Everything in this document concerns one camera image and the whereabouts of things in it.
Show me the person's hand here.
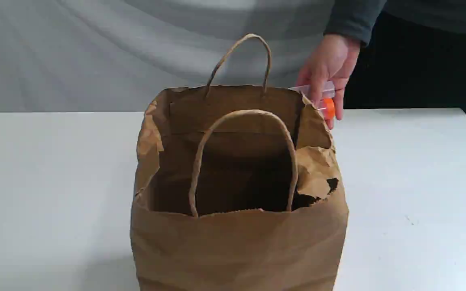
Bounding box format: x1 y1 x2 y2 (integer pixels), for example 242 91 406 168
296 34 361 121

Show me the clear bottle with orange cap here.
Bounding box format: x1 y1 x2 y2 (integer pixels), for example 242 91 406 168
288 81 335 120

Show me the brown paper bag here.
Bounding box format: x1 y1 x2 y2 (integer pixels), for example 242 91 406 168
130 34 349 291

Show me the grey sleeved forearm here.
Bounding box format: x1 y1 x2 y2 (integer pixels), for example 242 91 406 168
324 0 387 46

